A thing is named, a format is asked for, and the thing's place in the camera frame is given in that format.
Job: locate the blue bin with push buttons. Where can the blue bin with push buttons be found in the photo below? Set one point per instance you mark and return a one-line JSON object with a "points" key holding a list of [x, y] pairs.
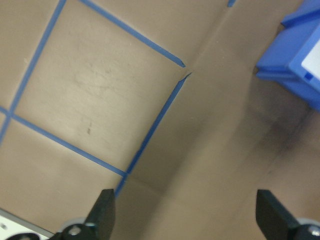
{"points": [[287, 71]]}

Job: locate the white square base plate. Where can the white square base plate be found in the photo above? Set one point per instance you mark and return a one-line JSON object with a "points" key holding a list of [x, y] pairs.
{"points": [[10, 225]]}

